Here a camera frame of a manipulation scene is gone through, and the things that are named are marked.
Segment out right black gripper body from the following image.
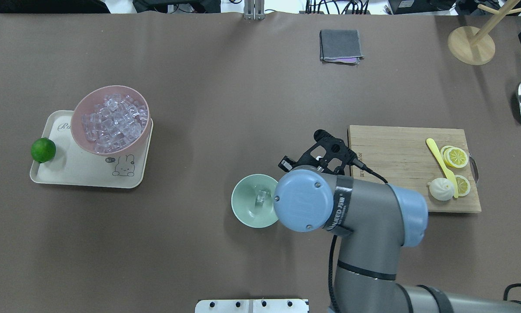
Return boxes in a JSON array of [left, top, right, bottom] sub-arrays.
[[278, 151, 331, 173]]

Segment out clear ice cube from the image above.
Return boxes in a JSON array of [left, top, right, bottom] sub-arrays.
[[254, 189, 271, 207]]

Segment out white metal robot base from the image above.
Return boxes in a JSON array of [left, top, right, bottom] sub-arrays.
[[194, 299, 310, 313]]

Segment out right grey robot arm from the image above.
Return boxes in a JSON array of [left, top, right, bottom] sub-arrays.
[[274, 153, 521, 313]]

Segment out mint green bowl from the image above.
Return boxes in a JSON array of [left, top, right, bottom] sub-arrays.
[[231, 174, 278, 228]]

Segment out pile of clear ice cubes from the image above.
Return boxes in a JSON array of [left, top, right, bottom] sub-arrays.
[[80, 93, 152, 154]]

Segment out pink bowl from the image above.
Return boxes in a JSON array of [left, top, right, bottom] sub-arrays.
[[71, 85, 153, 157]]

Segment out bamboo cutting board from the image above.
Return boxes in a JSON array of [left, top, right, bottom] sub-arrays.
[[348, 125, 481, 213]]

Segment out yellow plastic knife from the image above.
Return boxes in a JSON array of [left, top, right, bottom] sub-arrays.
[[425, 137, 459, 199]]

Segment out folded grey cloth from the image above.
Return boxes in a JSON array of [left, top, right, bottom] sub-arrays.
[[319, 29, 365, 65]]

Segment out white steamed bun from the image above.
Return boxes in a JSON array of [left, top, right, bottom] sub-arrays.
[[427, 178, 455, 201]]

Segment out stacked lemon slices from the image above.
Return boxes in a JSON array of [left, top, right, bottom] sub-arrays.
[[440, 145, 469, 169]]

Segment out lemon slice near bun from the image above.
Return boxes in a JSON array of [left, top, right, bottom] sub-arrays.
[[454, 175, 471, 197]]

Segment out wooden mug tree stand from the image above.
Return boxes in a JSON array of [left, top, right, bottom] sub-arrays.
[[448, 0, 521, 66]]

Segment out cream serving tray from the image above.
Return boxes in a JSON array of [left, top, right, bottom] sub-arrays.
[[30, 110, 152, 189]]

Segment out green lime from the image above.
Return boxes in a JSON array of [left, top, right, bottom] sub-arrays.
[[30, 137, 57, 163]]

